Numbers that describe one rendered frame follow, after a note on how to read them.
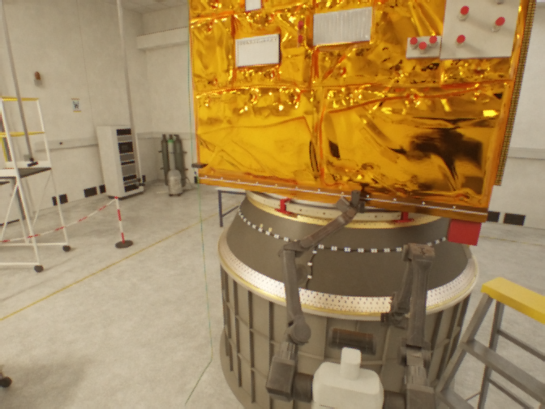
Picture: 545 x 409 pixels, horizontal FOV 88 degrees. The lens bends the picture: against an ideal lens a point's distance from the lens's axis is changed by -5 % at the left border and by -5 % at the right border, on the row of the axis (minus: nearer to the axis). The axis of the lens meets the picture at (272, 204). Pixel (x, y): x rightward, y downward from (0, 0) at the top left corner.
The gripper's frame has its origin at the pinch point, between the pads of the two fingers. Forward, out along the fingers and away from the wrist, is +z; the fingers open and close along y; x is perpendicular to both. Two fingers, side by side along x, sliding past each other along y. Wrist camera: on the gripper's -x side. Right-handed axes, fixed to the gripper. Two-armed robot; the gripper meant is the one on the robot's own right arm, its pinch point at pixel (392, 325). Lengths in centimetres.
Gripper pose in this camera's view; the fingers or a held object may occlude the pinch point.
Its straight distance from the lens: 180.2
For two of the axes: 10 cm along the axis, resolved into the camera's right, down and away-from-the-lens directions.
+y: -9.6, -0.8, 2.6
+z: 1.4, 6.8, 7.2
